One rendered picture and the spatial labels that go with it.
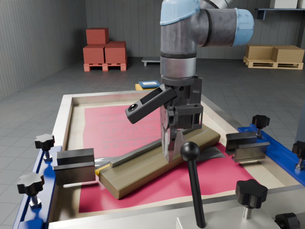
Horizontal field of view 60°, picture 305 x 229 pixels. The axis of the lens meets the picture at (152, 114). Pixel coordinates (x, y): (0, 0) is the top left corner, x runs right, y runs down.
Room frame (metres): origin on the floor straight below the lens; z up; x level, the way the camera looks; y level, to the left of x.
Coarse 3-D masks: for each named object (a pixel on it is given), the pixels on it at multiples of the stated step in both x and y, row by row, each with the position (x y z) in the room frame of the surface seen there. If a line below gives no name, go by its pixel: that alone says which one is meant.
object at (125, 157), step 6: (186, 132) 0.69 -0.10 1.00; (150, 144) 0.60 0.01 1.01; (156, 144) 0.61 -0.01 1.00; (138, 150) 0.57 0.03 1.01; (144, 150) 0.58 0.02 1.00; (120, 156) 0.54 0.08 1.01; (126, 156) 0.54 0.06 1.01; (132, 156) 0.55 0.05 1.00; (114, 162) 0.52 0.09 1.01; (120, 162) 0.53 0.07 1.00
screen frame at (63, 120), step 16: (64, 96) 1.06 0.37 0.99; (80, 96) 1.06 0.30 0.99; (96, 96) 1.07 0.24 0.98; (112, 96) 1.09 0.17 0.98; (128, 96) 1.10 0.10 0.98; (64, 112) 0.87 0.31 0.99; (208, 112) 0.93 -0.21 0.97; (224, 112) 0.87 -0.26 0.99; (64, 128) 0.74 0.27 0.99; (224, 128) 0.80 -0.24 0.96; (64, 144) 0.67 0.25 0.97; (272, 160) 0.56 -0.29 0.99; (288, 176) 0.50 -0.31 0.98; (272, 192) 0.44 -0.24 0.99; (144, 208) 0.39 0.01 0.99; (160, 208) 0.39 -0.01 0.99; (176, 208) 0.39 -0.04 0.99; (48, 224) 0.35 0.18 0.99; (64, 224) 0.35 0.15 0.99
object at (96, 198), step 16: (96, 112) 0.96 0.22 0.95; (112, 112) 0.96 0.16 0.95; (96, 128) 0.82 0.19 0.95; (96, 144) 0.70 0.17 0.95; (96, 176) 0.54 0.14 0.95; (160, 176) 0.54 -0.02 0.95; (80, 192) 0.48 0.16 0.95; (96, 192) 0.48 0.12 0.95; (144, 192) 0.48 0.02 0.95; (160, 192) 0.48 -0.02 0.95; (80, 208) 0.43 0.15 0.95; (96, 208) 0.43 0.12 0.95; (112, 208) 0.43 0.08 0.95
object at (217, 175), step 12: (216, 144) 0.70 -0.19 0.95; (228, 156) 0.63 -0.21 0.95; (180, 168) 0.58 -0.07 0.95; (204, 168) 0.58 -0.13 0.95; (216, 168) 0.58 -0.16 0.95; (228, 168) 0.58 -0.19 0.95; (240, 168) 0.58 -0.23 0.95; (180, 180) 0.52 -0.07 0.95; (204, 180) 0.52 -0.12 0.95; (216, 180) 0.52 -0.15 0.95; (228, 180) 0.52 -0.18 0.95; (180, 192) 0.48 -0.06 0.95; (204, 192) 0.48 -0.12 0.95; (216, 192) 0.48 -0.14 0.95
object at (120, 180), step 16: (208, 128) 0.74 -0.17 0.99; (208, 144) 0.67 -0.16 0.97; (128, 160) 0.55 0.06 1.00; (144, 160) 0.55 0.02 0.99; (160, 160) 0.56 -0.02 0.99; (176, 160) 0.57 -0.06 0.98; (112, 176) 0.49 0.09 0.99; (128, 176) 0.49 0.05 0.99; (144, 176) 0.50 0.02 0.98; (112, 192) 0.47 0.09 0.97; (128, 192) 0.47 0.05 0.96
